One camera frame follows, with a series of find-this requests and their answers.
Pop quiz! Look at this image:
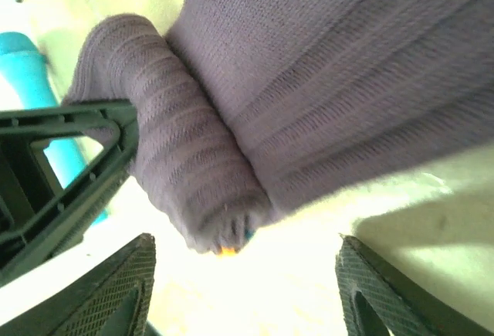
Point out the purple sock peach toe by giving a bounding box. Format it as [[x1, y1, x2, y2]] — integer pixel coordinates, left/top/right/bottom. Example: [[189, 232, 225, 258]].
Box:
[[61, 0, 494, 256]]

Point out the blue cylinder tube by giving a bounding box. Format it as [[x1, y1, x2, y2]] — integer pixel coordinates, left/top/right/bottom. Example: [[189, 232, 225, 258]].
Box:
[[0, 31, 109, 225]]

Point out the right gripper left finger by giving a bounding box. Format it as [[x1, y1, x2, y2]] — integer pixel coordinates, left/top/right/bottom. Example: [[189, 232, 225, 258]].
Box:
[[49, 233, 157, 336]]

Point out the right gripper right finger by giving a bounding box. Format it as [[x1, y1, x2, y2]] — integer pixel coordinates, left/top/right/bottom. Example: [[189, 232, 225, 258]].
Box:
[[334, 234, 494, 336]]

